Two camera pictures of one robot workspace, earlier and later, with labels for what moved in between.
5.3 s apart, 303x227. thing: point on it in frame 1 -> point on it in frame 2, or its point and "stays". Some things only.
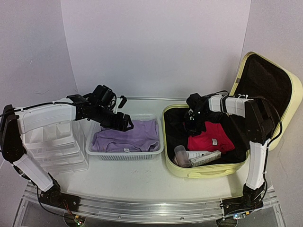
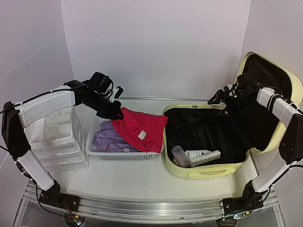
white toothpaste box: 205,158 stays
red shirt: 214,138 -> 143,130
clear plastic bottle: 181,157 stays
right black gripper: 190,130 -> 219,94
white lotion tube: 191,154 stays
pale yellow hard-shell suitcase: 221,150 stays
